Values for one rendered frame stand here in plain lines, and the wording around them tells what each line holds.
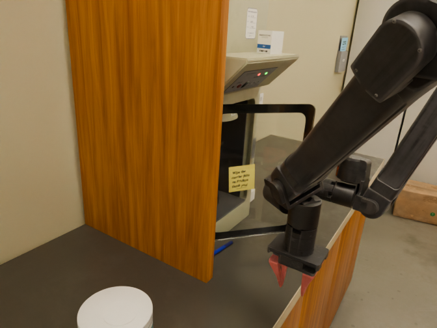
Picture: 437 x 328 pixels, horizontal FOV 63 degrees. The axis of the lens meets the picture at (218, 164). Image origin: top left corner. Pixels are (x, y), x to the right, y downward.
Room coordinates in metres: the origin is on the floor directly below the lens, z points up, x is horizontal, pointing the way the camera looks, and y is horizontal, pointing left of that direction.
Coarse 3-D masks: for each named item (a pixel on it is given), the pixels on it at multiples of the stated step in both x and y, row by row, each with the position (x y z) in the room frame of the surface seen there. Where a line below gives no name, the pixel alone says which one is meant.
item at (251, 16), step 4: (248, 8) 1.05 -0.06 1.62; (252, 8) 1.07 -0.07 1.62; (256, 8) 1.09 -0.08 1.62; (248, 12) 1.05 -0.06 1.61; (252, 12) 1.07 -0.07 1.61; (256, 12) 1.09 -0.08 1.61; (248, 16) 1.05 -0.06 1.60; (252, 16) 1.07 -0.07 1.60; (256, 16) 1.09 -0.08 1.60; (248, 20) 1.05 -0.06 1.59; (252, 20) 1.07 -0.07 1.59; (256, 20) 1.09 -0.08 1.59; (248, 24) 1.06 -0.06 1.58; (252, 24) 1.07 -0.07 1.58; (256, 24) 1.09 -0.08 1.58; (248, 28) 1.06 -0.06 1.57; (252, 28) 1.08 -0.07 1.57; (248, 32) 1.06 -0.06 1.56; (252, 32) 1.08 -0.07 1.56; (248, 36) 1.06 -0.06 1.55; (252, 36) 1.08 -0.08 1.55
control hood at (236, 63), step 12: (228, 60) 0.85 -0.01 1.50; (240, 60) 0.83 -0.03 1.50; (252, 60) 0.84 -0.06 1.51; (264, 60) 0.89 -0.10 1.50; (276, 60) 0.96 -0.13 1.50; (288, 60) 1.03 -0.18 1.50; (228, 72) 0.85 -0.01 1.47; (240, 72) 0.85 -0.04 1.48; (276, 72) 1.07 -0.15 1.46; (228, 84) 0.86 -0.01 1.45; (264, 84) 1.10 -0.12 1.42
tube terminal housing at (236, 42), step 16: (240, 0) 1.01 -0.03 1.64; (256, 0) 1.08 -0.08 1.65; (240, 16) 1.01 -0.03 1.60; (240, 32) 1.02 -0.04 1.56; (256, 32) 1.10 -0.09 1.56; (240, 48) 1.02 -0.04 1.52; (256, 48) 1.11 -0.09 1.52; (224, 96) 0.97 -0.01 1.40; (240, 96) 1.04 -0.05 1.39; (256, 96) 1.13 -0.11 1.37
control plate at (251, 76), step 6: (246, 72) 0.87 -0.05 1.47; (252, 72) 0.91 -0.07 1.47; (258, 72) 0.94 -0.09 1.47; (264, 72) 0.98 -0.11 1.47; (270, 72) 1.02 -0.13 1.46; (240, 78) 0.88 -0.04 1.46; (246, 78) 0.92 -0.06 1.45; (252, 78) 0.95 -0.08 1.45; (258, 78) 0.99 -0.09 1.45; (264, 78) 1.03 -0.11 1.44; (234, 84) 0.89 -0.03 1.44; (252, 84) 1.00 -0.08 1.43; (258, 84) 1.05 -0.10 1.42; (228, 90) 0.91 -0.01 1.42; (234, 90) 0.94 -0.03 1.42
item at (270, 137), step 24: (240, 120) 0.91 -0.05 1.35; (264, 120) 0.93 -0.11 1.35; (288, 120) 0.95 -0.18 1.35; (312, 120) 0.97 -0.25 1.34; (240, 144) 0.91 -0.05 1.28; (264, 144) 0.93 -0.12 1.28; (288, 144) 0.95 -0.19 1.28; (264, 168) 0.93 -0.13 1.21; (240, 192) 0.91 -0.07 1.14; (240, 216) 0.91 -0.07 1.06; (264, 216) 0.94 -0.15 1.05; (216, 240) 0.89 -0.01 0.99
